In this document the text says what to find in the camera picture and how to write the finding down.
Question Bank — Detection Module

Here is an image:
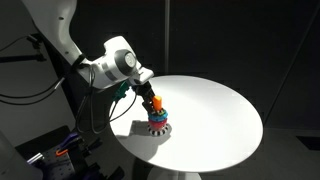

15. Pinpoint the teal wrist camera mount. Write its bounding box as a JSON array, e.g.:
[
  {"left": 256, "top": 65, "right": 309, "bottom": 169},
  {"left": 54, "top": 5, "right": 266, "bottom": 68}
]
[{"left": 112, "top": 81, "right": 131, "bottom": 101}]

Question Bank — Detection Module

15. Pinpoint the white table pedestal base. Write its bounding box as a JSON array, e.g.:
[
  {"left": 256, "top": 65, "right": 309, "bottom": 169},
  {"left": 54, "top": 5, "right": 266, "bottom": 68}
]
[{"left": 146, "top": 164, "right": 203, "bottom": 180}]

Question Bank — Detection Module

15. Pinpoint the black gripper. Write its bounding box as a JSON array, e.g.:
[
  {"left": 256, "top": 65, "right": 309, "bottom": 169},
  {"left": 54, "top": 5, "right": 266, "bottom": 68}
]
[{"left": 132, "top": 81, "right": 158, "bottom": 113}]

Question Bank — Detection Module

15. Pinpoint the black cable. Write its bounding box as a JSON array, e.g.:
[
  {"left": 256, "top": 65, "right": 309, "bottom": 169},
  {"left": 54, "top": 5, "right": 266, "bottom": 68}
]
[
  {"left": 0, "top": 84, "right": 63, "bottom": 106},
  {"left": 74, "top": 63, "right": 101, "bottom": 135},
  {"left": 108, "top": 93, "right": 138, "bottom": 124},
  {"left": 0, "top": 77, "right": 66, "bottom": 100}
]

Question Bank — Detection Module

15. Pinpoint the green bumpy ring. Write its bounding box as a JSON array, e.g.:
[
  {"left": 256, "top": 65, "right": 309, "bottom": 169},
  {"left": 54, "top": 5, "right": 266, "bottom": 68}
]
[{"left": 151, "top": 109, "right": 169, "bottom": 118}]

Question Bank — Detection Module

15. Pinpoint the blue ring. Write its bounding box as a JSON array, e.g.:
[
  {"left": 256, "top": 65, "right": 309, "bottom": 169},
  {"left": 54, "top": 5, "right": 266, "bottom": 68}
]
[{"left": 147, "top": 112, "right": 169, "bottom": 123}]

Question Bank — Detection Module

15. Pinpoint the black floor panel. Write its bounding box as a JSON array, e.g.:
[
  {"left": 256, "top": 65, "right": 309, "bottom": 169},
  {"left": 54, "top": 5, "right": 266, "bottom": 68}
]
[{"left": 295, "top": 134, "right": 320, "bottom": 151}]

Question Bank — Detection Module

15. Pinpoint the colourful stacking ring toy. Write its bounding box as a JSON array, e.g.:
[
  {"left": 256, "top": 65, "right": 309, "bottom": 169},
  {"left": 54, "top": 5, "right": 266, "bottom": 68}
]
[{"left": 147, "top": 95, "right": 173, "bottom": 138}]

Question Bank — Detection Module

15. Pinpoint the red ring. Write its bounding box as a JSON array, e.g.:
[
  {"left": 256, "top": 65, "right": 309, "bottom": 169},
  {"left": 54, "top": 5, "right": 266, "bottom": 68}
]
[{"left": 148, "top": 119, "right": 168, "bottom": 130}]

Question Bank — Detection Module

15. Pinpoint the blue black clamp orange trigger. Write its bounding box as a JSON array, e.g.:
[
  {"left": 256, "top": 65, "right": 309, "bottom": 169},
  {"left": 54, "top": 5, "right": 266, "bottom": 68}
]
[{"left": 54, "top": 132, "right": 83, "bottom": 158}]

